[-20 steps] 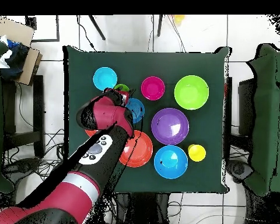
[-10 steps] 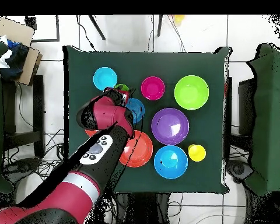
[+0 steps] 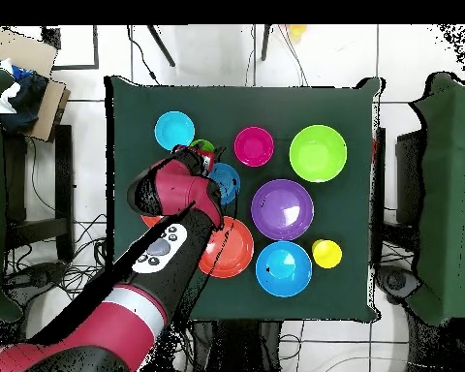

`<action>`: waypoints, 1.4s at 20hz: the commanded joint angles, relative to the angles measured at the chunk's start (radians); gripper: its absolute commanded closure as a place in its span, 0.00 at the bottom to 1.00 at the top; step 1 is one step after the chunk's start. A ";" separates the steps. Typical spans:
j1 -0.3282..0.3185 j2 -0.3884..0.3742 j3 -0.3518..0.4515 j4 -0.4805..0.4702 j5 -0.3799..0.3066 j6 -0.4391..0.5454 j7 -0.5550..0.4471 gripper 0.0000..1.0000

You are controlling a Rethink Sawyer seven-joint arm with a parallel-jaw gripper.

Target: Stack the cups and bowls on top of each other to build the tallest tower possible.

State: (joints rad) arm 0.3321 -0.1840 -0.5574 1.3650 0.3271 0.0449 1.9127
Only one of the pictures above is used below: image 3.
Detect small dark blue bowl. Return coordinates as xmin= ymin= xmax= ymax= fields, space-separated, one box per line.
xmin=208 ymin=162 xmax=242 ymax=206

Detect green plastic cup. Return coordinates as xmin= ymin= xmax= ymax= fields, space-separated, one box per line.
xmin=189 ymin=139 xmax=217 ymax=154

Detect small cyan plastic bowl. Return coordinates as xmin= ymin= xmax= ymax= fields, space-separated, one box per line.
xmin=154 ymin=110 xmax=197 ymax=152

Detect pink plastic bowl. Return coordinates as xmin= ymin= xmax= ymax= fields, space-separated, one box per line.
xmin=233 ymin=126 xmax=276 ymax=168

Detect dark green tablecloth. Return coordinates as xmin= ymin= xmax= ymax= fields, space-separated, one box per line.
xmin=104 ymin=75 xmax=385 ymax=325

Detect orange plastic bowl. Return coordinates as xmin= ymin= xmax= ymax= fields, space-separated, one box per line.
xmin=197 ymin=215 xmax=256 ymax=279
xmin=141 ymin=214 xmax=166 ymax=230

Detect purple plastic bowl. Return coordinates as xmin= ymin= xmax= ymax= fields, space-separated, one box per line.
xmin=251 ymin=178 xmax=315 ymax=242

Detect large green plastic bowl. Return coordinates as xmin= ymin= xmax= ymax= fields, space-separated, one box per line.
xmin=289 ymin=124 xmax=349 ymax=183

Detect black tripod leg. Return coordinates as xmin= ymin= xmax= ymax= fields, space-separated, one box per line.
xmin=259 ymin=24 xmax=273 ymax=63
xmin=145 ymin=24 xmax=177 ymax=69

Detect large blue plastic bowl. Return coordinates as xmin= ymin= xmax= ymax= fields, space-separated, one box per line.
xmin=255 ymin=240 xmax=314 ymax=298

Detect yellow plastic cup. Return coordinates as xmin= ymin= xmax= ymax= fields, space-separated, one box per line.
xmin=311 ymin=238 xmax=344 ymax=270

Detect small yellow object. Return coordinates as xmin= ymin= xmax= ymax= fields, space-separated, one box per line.
xmin=286 ymin=24 xmax=308 ymax=44

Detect blue and white cloth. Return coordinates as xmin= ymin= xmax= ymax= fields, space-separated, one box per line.
xmin=0 ymin=60 xmax=49 ymax=135

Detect black equipment base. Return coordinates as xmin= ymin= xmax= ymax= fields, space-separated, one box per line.
xmin=374 ymin=262 xmax=421 ymax=305
xmin=3 ymin=262 xmax=70 ymax=295

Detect cardboard box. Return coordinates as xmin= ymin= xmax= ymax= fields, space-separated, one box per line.
xmin=0 ymin=29 xmax=73 ymax=143

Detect black bench frame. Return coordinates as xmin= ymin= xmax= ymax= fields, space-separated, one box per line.
xmin=3 ymin=123 xmax=78 ymax=263
xmin=370 ymin=127 xmax=427 ymax=251

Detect tangled black floor cables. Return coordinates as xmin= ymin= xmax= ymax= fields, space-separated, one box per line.
xmin=7 ymin=212 xmax=133 ymax=334

